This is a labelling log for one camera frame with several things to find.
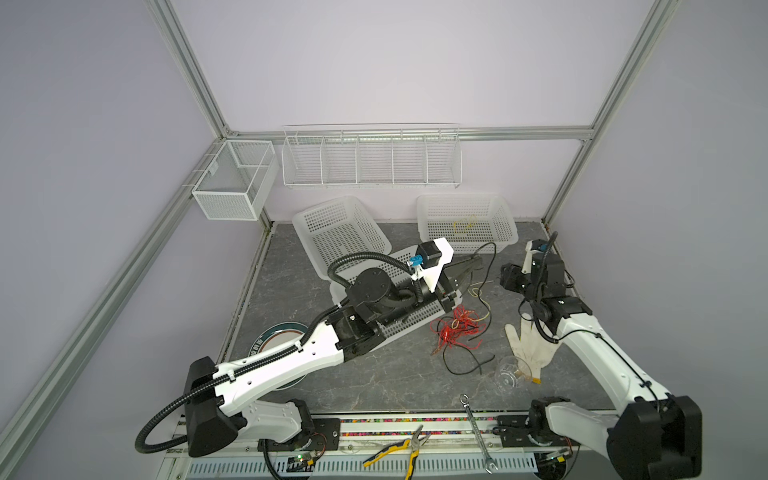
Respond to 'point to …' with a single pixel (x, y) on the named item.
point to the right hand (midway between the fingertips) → (512, 270)
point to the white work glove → (532, 348)
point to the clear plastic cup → (512, 375)
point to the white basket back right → (475, 223)
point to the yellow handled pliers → (413, 445)
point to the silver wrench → (464, 399)
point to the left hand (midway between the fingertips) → (481, 265)
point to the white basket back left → (335, 230)
